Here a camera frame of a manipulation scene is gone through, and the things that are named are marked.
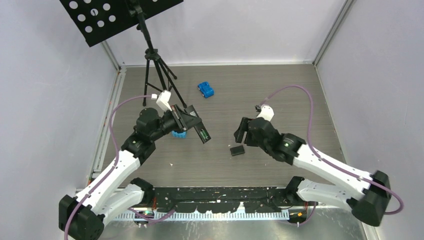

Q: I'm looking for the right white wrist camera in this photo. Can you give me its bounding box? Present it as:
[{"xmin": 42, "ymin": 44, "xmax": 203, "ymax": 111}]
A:
[{"xmin": 255, "ymin": 104, "xmax": 275, "ymax": 122}]

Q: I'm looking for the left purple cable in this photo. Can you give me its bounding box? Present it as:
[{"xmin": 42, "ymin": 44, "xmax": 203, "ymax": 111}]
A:
[{"xmin": 63, "ymin": 94, "xmax": 180, "ymax": 240}]

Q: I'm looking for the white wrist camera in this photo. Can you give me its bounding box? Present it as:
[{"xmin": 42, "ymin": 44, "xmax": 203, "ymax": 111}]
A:
[
  {"xmin": 151, "ymin": 90, "xmax": 172, "ymax": 112},
  {"xmin": 255, "ymin": 104, "xmax": 275, "ymax": 122}
]

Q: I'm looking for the blue green white block stack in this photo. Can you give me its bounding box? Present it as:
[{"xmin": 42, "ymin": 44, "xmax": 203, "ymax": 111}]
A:
[{"xmin": 171, "ymin": 131, "xmax": 187, "ymax": 139}]

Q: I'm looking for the purple cable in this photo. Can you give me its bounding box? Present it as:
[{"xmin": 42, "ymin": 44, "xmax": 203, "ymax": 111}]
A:
[
  {"xmin": 259, "ymin": 84, "xmax": 405, "ymax": 229},
  {"xmin": 63, "ymin": 94, "xmax": 180, "ymax": 240}
]

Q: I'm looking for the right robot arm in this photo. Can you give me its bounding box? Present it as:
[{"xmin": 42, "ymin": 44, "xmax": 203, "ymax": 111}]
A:
[{"xmin": 233, "ymin": 117, "xmax": 392, "ymax": 227}]

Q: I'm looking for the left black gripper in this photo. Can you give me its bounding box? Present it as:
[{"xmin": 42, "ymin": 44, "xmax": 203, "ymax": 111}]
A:
[{"xmin": 150, "ymin": 104, "xmax": 201, "ymax": 142}]

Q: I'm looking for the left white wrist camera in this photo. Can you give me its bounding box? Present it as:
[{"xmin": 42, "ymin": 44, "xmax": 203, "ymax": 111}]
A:
[{"xmin": 151, "ymin": 90, "xmax": 172, "ymax": 112}]

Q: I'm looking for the black remote with buttons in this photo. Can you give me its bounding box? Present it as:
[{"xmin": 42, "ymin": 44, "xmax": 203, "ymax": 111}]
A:
[{"xmin": 194, "ymin": 122, "xmax": 211, "ymax": 144}]

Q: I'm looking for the blue toy car block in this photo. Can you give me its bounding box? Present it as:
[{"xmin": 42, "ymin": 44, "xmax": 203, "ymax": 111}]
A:
[{"xmin": 197, "ymin": 81, "xmax": 215, "ymax": 99}]

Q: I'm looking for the aluminium frame rail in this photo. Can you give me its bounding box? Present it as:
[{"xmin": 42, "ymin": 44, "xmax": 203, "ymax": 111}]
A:
[{"xmin": 67, "ymin": 187, "xmax": 374, "ymax": 229}]

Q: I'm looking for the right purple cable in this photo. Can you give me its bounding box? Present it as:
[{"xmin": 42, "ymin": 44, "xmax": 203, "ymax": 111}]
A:
[{"xmin": 259, "ymin": 84, "xmax": 405, "ymax": 229}]

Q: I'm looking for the green battery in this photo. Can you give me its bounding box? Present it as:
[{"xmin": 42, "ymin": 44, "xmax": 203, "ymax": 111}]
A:
[{"xmin": 201, "ymin": 130, "xmax": 208, "ymax": 140}]

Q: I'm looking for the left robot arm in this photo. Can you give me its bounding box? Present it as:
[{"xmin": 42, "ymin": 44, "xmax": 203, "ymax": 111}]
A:
[{"xmin": 58, "ymin": 105, "xmax": 211, "ymax": 240}]

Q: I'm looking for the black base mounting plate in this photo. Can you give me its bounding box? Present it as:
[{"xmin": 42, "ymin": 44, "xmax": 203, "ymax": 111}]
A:
[{"xmin": 146, "ymin": 186, "xmax": 305, "ymax": 214}]

